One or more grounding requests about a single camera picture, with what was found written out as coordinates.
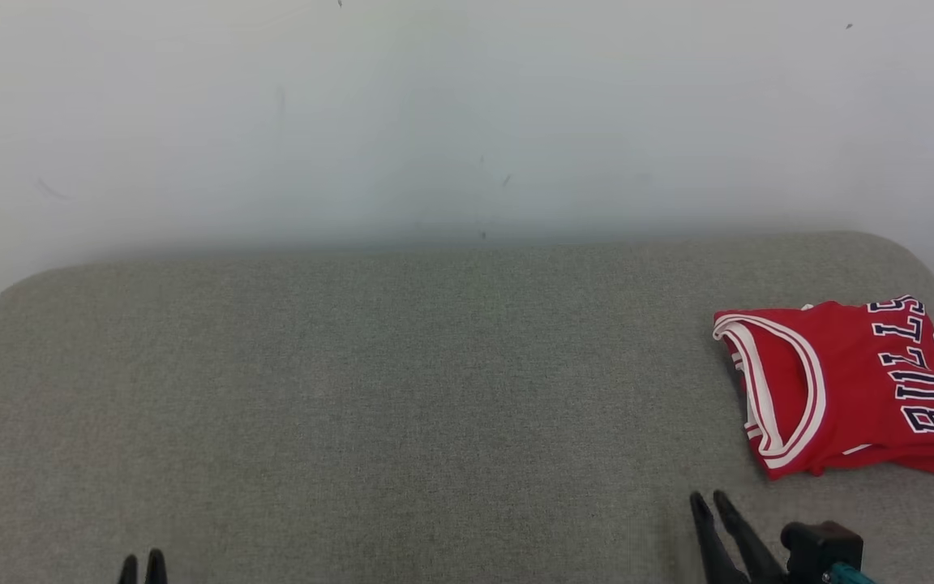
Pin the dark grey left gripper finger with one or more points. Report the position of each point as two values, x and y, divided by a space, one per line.
156 568
128 572

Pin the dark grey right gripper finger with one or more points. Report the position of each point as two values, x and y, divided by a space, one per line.
714 551
755 551

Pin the red T-shirt with white sleeves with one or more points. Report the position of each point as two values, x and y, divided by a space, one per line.
856 381

